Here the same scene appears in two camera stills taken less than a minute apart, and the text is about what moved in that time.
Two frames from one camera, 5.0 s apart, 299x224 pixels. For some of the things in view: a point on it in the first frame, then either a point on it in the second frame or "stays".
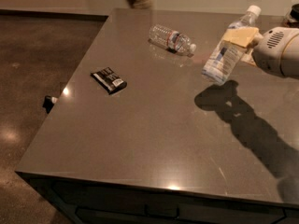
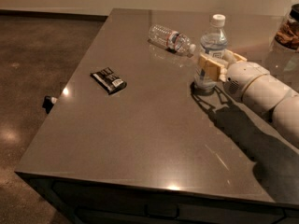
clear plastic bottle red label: (171, 39) stays
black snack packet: (108, 80) stays
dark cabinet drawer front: (93, 203) stays
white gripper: (270, 52) → (244, 77)
